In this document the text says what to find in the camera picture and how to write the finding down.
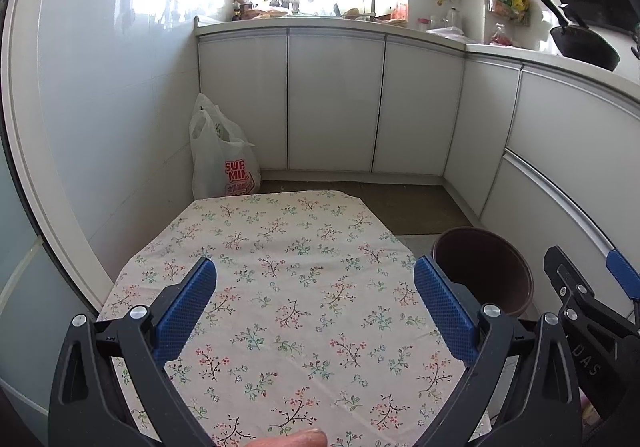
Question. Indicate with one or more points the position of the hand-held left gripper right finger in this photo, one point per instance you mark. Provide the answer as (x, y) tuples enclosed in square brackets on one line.
[(445, 312)]

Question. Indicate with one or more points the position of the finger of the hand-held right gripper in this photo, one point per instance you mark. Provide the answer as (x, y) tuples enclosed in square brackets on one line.
[(562, 272), (625, 272)]

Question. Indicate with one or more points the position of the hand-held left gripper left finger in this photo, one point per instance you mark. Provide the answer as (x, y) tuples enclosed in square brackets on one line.
[(185, 307)]

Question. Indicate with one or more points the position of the brown plastic waste bin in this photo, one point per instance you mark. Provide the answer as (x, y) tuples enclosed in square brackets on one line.
[(480, 267)]

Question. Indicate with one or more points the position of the person's left hand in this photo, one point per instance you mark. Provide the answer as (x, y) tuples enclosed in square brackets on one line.
[(295, 440)]

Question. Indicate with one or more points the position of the floral tablecloth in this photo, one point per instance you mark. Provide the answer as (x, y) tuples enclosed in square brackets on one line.
[(300, 317)]

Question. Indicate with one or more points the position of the white plastic shopping bag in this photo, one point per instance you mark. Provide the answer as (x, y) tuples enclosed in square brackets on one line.
[(220, 162)]

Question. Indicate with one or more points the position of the frosted glass sliding door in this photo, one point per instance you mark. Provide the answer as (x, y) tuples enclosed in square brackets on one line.
[(30, 252)]

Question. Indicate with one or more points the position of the black frying pan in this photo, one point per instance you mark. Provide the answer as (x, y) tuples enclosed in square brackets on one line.
[(585, 44)]

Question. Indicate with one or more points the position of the white kitchen cabinet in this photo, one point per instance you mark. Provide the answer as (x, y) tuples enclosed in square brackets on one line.
[(335, 97)]

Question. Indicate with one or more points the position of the red bag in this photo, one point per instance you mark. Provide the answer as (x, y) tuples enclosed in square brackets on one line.
[(501, 37)]

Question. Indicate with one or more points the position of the clear plastic bag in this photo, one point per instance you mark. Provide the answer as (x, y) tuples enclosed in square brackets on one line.
[(447, 32)]

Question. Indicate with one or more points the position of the colourful snack packages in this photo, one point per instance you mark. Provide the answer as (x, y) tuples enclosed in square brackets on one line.
[(510, 7)]

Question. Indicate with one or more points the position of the glass jars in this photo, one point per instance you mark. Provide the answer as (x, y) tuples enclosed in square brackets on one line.
[(440, 22)]

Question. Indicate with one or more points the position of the white kitchen countertop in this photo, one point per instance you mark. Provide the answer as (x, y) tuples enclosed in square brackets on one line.
[(350, 24)]

